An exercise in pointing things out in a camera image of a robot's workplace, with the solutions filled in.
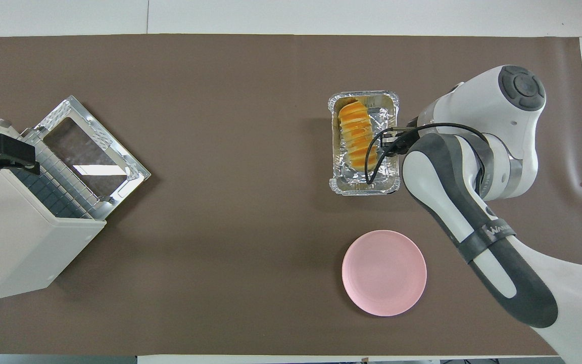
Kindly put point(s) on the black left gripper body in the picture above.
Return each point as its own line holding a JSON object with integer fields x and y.
{"x": 10, "y": 151}

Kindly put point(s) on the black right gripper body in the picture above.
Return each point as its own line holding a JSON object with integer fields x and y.
{"x": 399, "y": 146}

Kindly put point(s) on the golden bread loaf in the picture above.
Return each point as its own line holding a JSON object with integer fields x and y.
{"x": 354, "y": 126}

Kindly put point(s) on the aluminium foil tray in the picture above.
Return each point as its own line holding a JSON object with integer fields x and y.
{"x": 346, "y": 179}

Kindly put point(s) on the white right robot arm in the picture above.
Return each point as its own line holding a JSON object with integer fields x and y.
{"x": 473, "y": 101}

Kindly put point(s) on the chrome glass oven door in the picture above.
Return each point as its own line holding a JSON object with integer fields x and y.
{"x": 89, "y": 151}

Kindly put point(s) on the white toaster oven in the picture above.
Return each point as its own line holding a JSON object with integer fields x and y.
{"x": 13, "y": 242}

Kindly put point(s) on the pink round plate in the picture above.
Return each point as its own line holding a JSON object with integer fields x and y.
{"x": 384, "y": 273}

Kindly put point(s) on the brown table mat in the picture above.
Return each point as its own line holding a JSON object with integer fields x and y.
{"x": 220, "y": 151}

